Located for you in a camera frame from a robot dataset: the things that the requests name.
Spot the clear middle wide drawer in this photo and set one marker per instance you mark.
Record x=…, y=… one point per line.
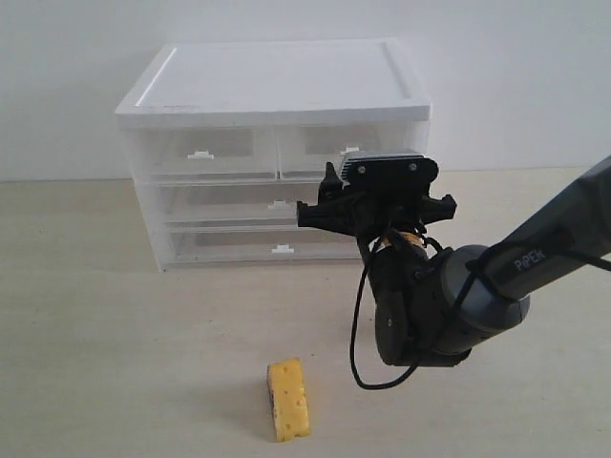
x=233, y=201

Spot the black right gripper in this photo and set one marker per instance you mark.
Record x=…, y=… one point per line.
x=366, y=216

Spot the white plastic drawer cabinet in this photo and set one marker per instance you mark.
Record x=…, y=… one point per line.
x=261, y=85

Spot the yellow cheese wedge toy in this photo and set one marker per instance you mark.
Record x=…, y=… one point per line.
x=287, y=395

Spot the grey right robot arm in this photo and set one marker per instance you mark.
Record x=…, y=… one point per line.
x=432, y=310

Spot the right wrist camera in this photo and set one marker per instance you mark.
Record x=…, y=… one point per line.
x=395, y=171

